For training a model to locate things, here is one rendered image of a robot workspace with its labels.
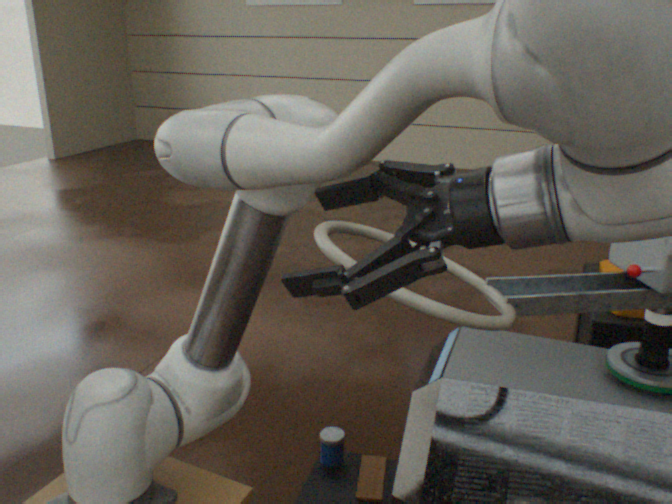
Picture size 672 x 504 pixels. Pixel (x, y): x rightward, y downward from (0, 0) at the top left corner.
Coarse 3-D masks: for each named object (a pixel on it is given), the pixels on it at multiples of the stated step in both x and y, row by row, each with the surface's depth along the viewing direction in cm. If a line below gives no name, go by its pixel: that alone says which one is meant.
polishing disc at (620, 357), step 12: (612, 348) 174; (624, 348) 174; (636, 348) 174; (612, 360) 167; (624, 360) 167; (624, 372) 162; (636, 372) 162; (648, 372) 162; (660, 372) 162; (648, 384) 159; (660, 384) 157
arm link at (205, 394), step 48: (288, 96) 98; (240, 192) 102; (288, 192) 99; (240, 240) 107; (240, 288) 112; (192, 336) 121; (240, 336) 121; (192, 384) 121; (240, 384) 130; (192, 432) 125
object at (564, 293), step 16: (608, 272) 162; (624, 272) 162; (496, 288) 157; (512, 288) 158; (528, 288) 158; (544, 288) 159; (560, 288) 160; (576, 288) 161; (592, 288) 162; (608, 288) 163; (624, 288) 164; (640, 288) 165; (512, 304) 146; (528, 304) 147; (544, 304) 148; (560, 304) 149; (576, 304) 149; (592, 304) 150; (608, 304) 151; (624, 304) 152; (640, 304) 153; (656, 304) 154
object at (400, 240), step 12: (420, 216) 61; (432, 216) 61; (408, 228) 61; (396, 240) 61; (408, 240) 61; (372, 252) 62; (384, 252) 61; (396, 252) 61; (408, 252) 62; (360, 264) 61; (372, 264) 61; (384, 264) 62; (348, 276) 61; (360, 276) 61
